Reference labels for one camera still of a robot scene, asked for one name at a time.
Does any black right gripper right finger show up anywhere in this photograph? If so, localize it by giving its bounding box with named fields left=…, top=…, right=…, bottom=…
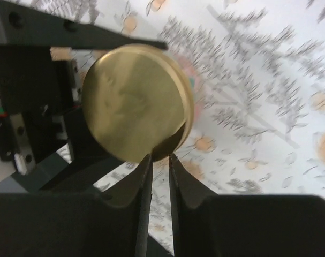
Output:
left=169, top=154, right=218, bottom=256

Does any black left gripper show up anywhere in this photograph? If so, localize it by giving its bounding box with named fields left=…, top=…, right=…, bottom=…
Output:
left=0, top=1, right=167, bottom=191

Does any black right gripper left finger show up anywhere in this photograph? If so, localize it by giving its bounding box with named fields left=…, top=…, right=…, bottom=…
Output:
left=103, top=154, right=153, bottom=256

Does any round wooden jar lid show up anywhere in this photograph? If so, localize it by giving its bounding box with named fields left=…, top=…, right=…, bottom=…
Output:
left=81, top=44, right=195, bottom=163

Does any floral patterned table mat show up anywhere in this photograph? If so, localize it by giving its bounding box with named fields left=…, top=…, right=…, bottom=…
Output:
left=31, top=0, right=325, bottom=257

